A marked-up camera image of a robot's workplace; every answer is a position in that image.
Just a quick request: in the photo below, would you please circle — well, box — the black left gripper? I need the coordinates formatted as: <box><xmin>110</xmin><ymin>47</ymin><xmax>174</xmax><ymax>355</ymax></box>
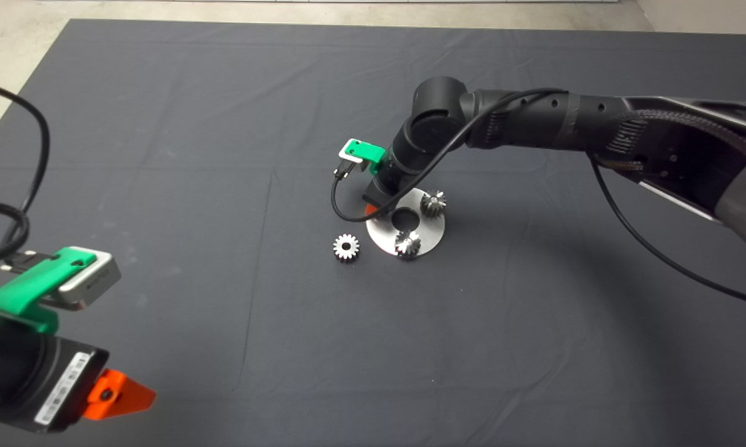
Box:
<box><xmin>33</xmin><ymin>333</ymin><xmax>158</xmax><ymax>433</ymax></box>

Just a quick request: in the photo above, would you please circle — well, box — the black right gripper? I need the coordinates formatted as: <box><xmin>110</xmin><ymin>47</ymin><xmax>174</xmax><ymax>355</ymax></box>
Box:
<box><xmin>362</xmin><ymin>168</ymin><xmax>412</xmax><ymax>219</ymax></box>

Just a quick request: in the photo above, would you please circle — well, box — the small steel gear with hole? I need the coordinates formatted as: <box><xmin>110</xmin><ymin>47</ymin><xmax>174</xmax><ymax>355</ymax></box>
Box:
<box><xmin>332</xmin><ymin>233</ymin><xmax>360</xmax><ymax>262</ymax></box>

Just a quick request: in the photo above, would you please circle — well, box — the small steel gear on pin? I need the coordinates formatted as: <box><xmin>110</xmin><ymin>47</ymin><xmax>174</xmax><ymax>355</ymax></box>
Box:
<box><xmin>393</xmin><ymin>229</ymin><xmax>422</xmax><ymax>260</ymax></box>
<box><xmin>420</xmin><ymin>189</ymin><xmax>447</xmax><ymax>219</ymax></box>

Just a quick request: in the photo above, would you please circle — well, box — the round metal plate with hole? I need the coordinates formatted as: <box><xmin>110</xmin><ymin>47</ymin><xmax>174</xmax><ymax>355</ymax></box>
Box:
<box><xmin>366</xmin><ymin>186</ymin><xmax>446</xmax><ymax>256</ymax></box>

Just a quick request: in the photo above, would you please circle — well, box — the dark grey table cloth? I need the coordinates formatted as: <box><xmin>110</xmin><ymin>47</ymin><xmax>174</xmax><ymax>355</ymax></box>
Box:
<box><xmin>0</xmin><ymin>19</ymin><xmax>746</xmax><ymax>447</ymax></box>

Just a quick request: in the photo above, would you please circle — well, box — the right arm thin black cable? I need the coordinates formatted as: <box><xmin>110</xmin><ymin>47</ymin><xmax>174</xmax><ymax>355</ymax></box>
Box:
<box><xmin>331</xmin><ymin>89</ymin><xmax>746</xmax><ymax>309</ymax></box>

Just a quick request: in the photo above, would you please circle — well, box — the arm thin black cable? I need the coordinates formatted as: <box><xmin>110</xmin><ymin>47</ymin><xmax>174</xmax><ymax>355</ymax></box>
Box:
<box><xmin>0</xmin><ymin>78</ymin><xmax>58</xmax><ymax>273</ymax></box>
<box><xmin>331</xmin><ymin>89</ymin><xmax>746</xmax><ymax>309</ymax></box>

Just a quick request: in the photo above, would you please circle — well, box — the right wrist green camera mount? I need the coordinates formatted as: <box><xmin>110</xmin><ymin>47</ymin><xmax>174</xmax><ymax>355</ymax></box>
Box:
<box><xmin>350</xmin><ymin>142</ymin><xmax>387</xmax><ymax>174</ymax></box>

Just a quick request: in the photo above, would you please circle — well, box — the wrist green camera mount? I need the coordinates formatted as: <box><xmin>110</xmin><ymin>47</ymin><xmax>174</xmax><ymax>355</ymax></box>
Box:
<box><xmin>0</xmin><ymin>246</ymin><xmax>97</xmax><ymax>334</ymax></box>
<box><xmin>350</xmin><ymin>142</ymin><xmax>387</xmax><ymax>174</ymax></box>

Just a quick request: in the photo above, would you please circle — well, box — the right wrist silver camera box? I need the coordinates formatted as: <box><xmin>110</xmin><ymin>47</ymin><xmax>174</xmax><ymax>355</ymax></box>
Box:
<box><xmin>339</xmin><ymin>138</ymin><xmax>373</xmax><ymax>171</ymax></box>

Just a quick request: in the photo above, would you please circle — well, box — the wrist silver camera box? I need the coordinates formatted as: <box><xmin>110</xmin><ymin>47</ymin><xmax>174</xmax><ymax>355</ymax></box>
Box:
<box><xmin>339</xmin><ymin>138</ymin><xmax>373</xmax><ymax>171</ymax></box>
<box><xmin>57</xmin><ymin>248</ymin><xmax>122</xmax><ymax>309</ymax></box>

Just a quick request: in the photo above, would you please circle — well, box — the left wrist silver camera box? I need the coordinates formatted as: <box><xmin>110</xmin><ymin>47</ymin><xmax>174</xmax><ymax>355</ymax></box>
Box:
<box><xmin>57</xmin><ymin>248</ymin><xmax>122</xmax><ymax>309</ymax></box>

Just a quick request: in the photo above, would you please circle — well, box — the left wrist green camera mount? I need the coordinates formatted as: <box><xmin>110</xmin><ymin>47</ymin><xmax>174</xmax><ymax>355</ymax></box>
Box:
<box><xmin>0</xmin><ymin>246</ymin><xmax>97</xmax><ymax>334</ymax></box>

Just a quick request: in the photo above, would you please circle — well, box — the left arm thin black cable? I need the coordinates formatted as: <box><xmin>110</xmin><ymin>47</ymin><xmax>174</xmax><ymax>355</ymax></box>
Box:
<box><xmin>0</xmin><ymin>78</ymin><xmax>58</xmax><ymax>273</ymax></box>

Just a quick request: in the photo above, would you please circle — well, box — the left arm braided black cable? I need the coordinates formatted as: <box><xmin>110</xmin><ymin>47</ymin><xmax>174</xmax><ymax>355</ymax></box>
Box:
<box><xmin>0</xmin><ymin>202</ymin><xmax>30</xmax><ymax>268</ymax></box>

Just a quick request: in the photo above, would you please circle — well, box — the arm braided black cable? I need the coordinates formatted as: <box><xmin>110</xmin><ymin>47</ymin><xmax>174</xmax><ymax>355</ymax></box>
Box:
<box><xmin>0</xmin><ymin>202</ymin><xmax>30</xmax><ymax>268</ymax></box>
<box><xmin>587</xmin><ymin>110</ymin><xmax>746</xmax><ymax>178</ymax></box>

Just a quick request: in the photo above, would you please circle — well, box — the right arm braided black cable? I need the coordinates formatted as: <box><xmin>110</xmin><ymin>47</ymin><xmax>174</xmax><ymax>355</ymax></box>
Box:
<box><xmin>587</xmin><ymin>110</ymin><xmax>746</xmax><ymax>178</ymax></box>

